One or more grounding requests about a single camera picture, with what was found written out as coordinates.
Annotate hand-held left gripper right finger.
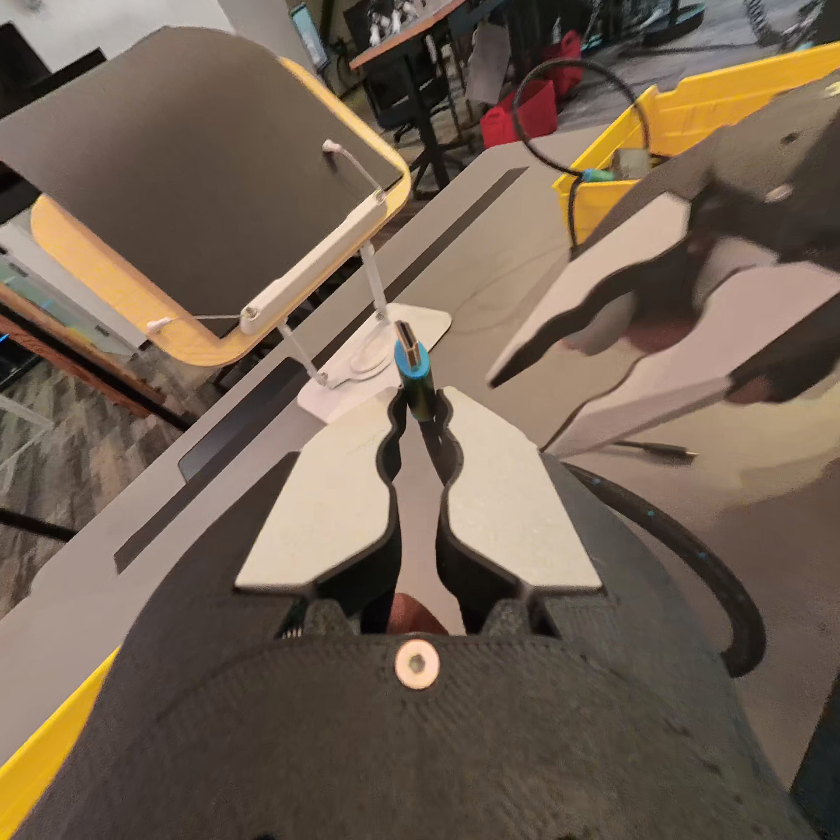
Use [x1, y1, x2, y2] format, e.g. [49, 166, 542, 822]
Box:
[436, 386, 603, 634]

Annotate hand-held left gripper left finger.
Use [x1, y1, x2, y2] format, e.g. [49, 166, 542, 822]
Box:
[234, 387, 404, 634]

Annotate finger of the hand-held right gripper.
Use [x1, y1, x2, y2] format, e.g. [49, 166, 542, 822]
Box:
[545, 261, 840, 459]
[486, 192, 693, 389]

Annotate yellow plastic bin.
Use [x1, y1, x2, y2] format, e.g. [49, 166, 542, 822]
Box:
[551, 41, 840, 252]

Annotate thin black audio cable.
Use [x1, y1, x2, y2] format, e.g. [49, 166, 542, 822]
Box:
[612, 440, 699, 467]

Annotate braided hdmi cable teal plugs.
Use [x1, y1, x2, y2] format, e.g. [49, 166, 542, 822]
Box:
[392, 320, 769, 681]
[511, 56, 653, 255]

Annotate person's right hand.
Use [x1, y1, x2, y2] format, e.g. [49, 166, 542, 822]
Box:
[622, 318, 798, 406]

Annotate red storage bin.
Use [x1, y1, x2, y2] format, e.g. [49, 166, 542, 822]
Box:
[540, 29, 586, 101]

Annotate grey hanging sheet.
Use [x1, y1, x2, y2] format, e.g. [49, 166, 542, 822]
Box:
[465, 21, 514, 107]

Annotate black office chair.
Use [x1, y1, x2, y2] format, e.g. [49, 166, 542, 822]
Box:
[363, 52, 475, 193]

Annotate brown wooden desk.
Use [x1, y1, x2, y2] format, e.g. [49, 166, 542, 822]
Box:
[0, 281, 199, 432]

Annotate long wooden desk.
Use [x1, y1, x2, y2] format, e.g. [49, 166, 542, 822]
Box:
[348, 0, 471, 73]

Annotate dark picture with white figures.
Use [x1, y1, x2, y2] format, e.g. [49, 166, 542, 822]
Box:
[343, 0, 429, 51]

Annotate wooden board with dark panel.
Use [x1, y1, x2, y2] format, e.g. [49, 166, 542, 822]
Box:
[0, 26, 414, 370]

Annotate black monitor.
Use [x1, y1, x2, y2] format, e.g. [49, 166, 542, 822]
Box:
[0, 21, 109, 120]

